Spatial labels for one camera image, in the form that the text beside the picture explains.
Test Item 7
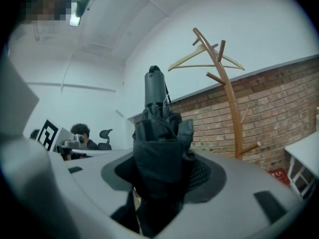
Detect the black umbrella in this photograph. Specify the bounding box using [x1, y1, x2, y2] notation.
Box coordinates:
[111, 65, 196, 239]

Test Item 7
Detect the white wall pipe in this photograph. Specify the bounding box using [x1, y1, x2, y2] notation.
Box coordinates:
[25, 82, 117, 93]

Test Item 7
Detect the white table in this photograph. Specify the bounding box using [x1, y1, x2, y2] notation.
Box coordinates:
[284, 130, 319, 199]

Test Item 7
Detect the wooden coat stand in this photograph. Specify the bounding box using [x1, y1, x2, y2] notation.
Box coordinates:
[191, 27, 262, 160]

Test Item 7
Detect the black office chair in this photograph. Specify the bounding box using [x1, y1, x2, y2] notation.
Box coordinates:
[97, 128, 114, 151]

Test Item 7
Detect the red plastic crate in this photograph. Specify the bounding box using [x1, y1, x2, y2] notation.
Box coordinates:
[267, 168, 291, 185]

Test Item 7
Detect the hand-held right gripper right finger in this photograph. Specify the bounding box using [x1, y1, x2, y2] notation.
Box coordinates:
[154, 148, 308, 239]

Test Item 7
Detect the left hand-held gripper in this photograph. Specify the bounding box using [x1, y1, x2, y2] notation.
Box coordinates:
[36, 119, 88, 161]

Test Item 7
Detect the person's head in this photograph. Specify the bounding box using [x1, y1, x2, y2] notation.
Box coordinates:
[19, 0, 77, 22]

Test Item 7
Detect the light wooden clothes hanger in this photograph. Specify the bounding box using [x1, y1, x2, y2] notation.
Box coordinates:
[167, 43, 246, 72]

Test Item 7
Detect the ceiling light panel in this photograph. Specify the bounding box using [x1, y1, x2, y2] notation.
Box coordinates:
[69, 0, 95, 27]

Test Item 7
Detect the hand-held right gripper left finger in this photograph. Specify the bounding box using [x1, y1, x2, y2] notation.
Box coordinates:
[0, 132, 141, 239]

